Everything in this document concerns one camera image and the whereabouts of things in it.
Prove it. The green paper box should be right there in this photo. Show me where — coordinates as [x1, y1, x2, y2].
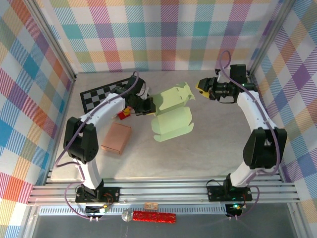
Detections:
[150, 82, 197, 142]

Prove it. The orange paper box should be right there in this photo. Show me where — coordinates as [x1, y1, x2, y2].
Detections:
[101, 122, 132, 155]

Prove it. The black and grey chessboard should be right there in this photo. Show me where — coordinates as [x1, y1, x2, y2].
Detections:
[79, 77, 134, 115]

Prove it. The perforated metal strip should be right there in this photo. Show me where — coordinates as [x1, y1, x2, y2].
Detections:
[39, 207, 230, 216]

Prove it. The red glitter microphone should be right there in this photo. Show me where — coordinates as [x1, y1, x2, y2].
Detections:
[121, 209, 177, 225]

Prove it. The black connector module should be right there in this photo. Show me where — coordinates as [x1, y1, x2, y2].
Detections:
[85, 205, 110, 216]
[226, 203, 243, 216]

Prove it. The aluminium frame post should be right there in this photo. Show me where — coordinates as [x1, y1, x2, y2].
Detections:
[247, 0, 297, 79]
[24, 0, 77, 81]

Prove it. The aluminium side rail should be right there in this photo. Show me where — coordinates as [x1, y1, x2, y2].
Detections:
[247, 71, 283, 184]
[43, 73, 78, 185]

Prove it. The aluminium rail bed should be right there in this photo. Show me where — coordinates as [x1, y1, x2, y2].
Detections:
[27, 176, 302, 206]

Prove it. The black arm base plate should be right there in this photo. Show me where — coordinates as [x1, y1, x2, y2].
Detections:
[207, 184, 253, 202]
[75, 186, 121, 203]

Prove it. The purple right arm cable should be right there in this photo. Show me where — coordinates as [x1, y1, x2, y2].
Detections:
[214, 50, 283, 221]

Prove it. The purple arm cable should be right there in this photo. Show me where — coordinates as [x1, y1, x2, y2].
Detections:
[214, 50, 283, 221]
[54, 71, 139, 222]

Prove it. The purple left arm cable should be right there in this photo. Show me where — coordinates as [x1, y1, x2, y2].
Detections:
[54, 71, 139, 222]

